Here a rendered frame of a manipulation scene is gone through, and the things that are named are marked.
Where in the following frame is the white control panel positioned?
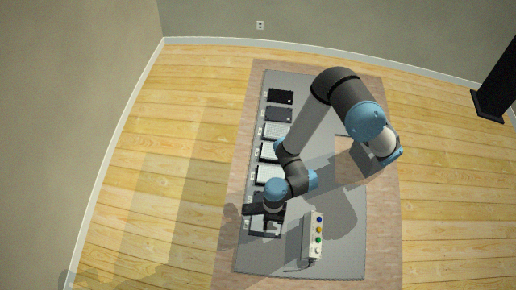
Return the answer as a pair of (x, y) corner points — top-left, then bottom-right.
(300, 210), (323, 269)

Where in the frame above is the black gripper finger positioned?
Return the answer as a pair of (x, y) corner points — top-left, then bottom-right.
(263, 220), (277, 233)

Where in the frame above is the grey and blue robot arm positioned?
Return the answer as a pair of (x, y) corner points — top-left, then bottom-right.
(241, 66), (403, 216)

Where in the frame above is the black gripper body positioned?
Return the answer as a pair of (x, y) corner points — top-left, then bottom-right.
(263, 201), (287, 225)

